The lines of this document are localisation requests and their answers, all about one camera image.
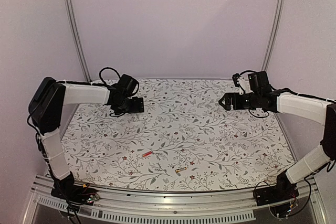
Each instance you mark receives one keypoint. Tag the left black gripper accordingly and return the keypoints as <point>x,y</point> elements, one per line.
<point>136,108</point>

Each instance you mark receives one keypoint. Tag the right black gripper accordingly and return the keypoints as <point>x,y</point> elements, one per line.
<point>233,100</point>

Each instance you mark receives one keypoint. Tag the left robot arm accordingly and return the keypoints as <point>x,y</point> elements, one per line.
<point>45,112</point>

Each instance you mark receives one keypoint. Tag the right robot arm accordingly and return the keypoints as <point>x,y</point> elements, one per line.
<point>257,93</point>

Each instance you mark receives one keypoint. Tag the red battery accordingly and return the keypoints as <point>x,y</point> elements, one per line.
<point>147,154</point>

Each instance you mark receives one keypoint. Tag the floral patterned table mat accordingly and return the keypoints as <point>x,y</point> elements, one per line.
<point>184,126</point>

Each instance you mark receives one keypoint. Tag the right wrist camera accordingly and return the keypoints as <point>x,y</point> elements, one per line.
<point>241,83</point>

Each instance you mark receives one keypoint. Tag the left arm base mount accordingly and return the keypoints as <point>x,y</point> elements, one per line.
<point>75,194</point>

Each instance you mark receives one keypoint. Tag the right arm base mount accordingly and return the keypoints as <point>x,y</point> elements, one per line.
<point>282,191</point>

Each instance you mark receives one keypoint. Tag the front aluminium rail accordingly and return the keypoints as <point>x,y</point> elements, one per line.
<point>119,205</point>

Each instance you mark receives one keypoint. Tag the right aluminium frame post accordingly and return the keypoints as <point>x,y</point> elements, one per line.
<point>273,34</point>

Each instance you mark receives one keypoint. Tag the aluminium frame post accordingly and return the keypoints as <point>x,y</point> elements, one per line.
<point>273,34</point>
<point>76,39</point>

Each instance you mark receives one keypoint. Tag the left aluminium frame post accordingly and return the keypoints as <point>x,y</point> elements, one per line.
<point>76,39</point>

